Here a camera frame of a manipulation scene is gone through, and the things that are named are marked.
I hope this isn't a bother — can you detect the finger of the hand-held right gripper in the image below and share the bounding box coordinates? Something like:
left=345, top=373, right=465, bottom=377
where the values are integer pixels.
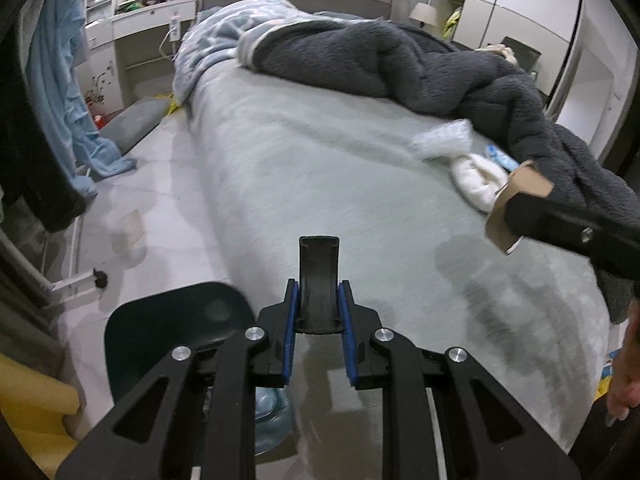
left=504, top=191, right=640, bottom=280

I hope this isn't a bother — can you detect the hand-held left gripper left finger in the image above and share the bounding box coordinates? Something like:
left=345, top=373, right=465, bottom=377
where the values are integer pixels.
left=55, top=278, right=301, bottom=480

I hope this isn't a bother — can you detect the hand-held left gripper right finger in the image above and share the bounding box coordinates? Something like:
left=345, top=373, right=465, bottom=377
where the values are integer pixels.
left=337, top=280, right=583, bottom=480

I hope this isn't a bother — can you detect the brown cardboard piece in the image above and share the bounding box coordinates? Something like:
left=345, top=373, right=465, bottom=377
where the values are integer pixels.
left=485, top=160, right=555, bottom=256

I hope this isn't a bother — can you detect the black curved plastic piece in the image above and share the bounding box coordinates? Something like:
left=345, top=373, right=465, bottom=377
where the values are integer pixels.
left=298, top=236, right=343, bottom=335

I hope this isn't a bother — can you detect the person's right hand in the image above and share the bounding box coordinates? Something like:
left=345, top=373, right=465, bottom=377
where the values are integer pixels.
left=605, top=327, right=640, bottom=428

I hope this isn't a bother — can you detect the clear blue water jug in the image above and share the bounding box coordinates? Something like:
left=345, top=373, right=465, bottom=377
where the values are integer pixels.
left=255, top=385, right=291, bottom=453

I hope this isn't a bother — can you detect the blue and white plastic packet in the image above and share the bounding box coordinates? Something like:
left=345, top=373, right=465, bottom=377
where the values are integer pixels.
left=486, top=144, right=522, bottom=171

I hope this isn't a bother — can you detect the white crumpled tissue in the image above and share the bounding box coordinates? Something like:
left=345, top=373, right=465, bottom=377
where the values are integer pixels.
left=450, top=152, right=511, bottom=213

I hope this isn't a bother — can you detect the clear plastic wrap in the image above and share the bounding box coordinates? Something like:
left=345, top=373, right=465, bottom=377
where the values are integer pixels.
left=409, top=119, right=473, bottom=161

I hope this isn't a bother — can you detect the bed with grey headboard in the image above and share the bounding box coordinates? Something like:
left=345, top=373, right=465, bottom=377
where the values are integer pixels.
left=172, top=0, right=616, bottom=456

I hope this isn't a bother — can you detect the white wardrobe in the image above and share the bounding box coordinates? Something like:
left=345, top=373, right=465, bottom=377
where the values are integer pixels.
left=430, top=0, right=586, bottom=103

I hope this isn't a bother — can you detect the white clothes rack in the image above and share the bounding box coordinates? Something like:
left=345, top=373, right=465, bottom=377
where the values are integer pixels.
left=0, top=230, right=108, bottom=311

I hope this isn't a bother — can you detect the dark grey fleece blanket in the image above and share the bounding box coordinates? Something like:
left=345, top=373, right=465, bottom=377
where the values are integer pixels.
left=252, top=20, right=636, bottom=326

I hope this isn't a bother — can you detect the bedside lamp with white shade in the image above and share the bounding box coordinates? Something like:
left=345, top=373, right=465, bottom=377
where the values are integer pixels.
left=409, top=2, right=441, bottom=31

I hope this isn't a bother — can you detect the grey floor cushion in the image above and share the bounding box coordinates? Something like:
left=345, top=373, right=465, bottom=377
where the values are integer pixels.
left=97, top=97, right=173, bottom=156

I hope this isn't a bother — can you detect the yellow foam block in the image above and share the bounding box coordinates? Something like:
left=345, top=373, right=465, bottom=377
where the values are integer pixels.
left=0, top=352, right=83, bottom=441

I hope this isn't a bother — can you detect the blue patterned quilt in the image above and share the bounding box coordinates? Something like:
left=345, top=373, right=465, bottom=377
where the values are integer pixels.
left=172, top=0, right=366, bottom=106

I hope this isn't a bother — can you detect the black hanging coat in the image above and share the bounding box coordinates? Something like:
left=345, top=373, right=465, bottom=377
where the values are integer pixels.
left=0, top=10, right=88, bottom=233

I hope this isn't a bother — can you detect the white dressing table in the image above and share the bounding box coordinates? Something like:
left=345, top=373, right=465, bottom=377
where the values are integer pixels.
left=82, top=0, right=201, bottom=116

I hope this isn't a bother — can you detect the light blue hanging blanket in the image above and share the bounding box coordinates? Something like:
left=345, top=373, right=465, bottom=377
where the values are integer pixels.
left=22, top=0, right=138, bottom=196

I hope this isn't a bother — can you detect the pile of small cosmetics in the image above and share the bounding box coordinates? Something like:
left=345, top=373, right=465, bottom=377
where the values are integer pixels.
left=115, top=0, right=176, bottom=13

